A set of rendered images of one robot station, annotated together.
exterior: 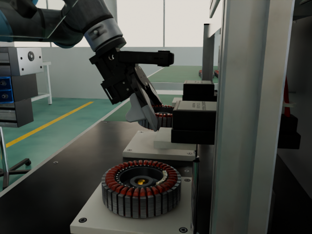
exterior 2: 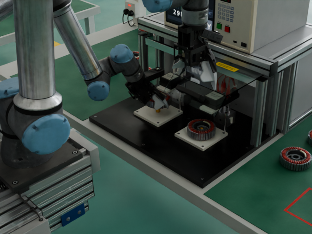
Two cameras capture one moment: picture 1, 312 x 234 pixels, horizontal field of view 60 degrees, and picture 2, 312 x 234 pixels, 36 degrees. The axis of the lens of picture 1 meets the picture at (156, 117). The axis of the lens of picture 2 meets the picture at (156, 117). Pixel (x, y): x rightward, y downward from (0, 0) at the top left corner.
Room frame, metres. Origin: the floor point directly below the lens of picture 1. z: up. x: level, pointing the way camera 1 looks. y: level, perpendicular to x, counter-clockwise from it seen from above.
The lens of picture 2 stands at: (-0.48, 1.38, 1.85)
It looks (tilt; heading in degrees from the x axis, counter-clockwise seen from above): 32 degrees down; 308
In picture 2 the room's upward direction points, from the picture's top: 2 degrees counter-clockwise
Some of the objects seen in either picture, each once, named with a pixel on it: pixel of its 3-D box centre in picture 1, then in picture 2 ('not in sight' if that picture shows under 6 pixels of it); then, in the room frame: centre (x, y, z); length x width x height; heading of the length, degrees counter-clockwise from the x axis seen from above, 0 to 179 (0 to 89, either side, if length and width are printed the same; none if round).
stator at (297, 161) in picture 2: not in sight; (295, 158); (-0.01, -0.05, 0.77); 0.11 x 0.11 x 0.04
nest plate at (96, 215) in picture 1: (141, 201); (201, 134); (0.35, 0.02, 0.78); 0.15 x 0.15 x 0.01; 81
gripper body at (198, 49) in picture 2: not in sight; (192, 42); (0.23, 0.29, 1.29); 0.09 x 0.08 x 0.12; 80
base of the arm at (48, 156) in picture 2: not in sight; (25, 138); (0.50, 0.71, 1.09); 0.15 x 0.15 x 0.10
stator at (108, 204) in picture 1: (141, 185); (201, 129); (0.35, 0.02, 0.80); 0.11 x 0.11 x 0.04
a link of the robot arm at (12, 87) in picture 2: not in sight; (19, 103); (0.50, 0.72, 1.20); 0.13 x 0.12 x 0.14; 162
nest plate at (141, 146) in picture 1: (162, 144); (158, 112); (0.59, -0.02, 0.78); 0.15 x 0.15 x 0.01; 81
